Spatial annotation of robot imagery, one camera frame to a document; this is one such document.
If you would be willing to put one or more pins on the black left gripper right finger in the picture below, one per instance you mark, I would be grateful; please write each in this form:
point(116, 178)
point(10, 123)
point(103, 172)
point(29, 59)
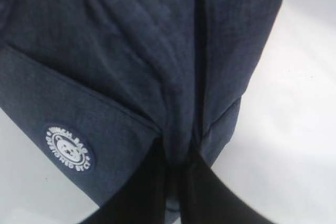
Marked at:
point(205, 199)

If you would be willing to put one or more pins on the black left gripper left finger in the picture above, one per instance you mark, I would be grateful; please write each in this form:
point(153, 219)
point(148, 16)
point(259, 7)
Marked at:
point(142, 199)

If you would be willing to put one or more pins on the dark blue lunch bag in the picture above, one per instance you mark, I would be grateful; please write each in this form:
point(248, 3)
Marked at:
point(94, 82)

